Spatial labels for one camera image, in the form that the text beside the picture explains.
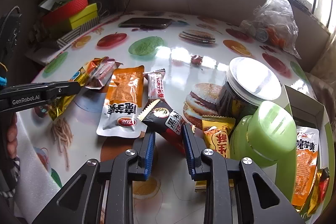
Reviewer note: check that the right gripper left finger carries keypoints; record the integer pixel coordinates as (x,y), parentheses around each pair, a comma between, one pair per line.
(144,147)

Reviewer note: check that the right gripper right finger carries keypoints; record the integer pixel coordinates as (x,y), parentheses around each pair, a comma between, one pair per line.
(194,146)

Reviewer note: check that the black red snack packet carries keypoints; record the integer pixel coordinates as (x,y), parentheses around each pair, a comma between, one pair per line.
(162,119)

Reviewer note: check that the orange white konjac snack pouch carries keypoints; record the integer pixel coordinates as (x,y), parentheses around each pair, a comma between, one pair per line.
(122,104)

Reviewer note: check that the pink red wafer packet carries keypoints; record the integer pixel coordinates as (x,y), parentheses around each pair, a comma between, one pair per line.
(155,86)

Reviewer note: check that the pink silver snack packet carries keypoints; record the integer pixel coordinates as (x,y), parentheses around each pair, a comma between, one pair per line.
(103,74)

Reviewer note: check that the black red nut packet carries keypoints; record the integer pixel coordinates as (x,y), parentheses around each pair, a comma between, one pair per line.
(319,190)

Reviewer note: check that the plaid sleeve forearm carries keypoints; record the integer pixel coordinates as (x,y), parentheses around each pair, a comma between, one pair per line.
(10,172)

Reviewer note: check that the left hand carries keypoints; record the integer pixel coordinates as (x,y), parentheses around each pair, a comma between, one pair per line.
(12,141)

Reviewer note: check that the yellow peanut crisp packet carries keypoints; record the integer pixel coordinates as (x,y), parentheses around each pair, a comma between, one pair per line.
(215,131)

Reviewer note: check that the striped black white box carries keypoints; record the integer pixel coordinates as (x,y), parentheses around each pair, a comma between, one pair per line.
(67,38)

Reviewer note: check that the green plastic jar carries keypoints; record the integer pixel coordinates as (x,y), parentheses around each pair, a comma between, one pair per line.
(268,137)

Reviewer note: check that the yellow green box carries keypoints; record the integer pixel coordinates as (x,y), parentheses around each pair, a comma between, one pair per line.
(87,14)

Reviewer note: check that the green white gift box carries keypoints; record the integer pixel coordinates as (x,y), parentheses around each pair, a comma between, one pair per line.
(308,112)

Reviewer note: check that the black smartphone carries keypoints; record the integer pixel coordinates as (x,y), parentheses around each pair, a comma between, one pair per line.
(151,23)

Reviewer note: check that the floral beige curtain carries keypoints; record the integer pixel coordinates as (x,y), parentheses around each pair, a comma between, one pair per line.
(322,80)

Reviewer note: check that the clear plastic bag with items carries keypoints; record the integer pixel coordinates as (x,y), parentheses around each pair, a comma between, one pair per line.
(273,23)

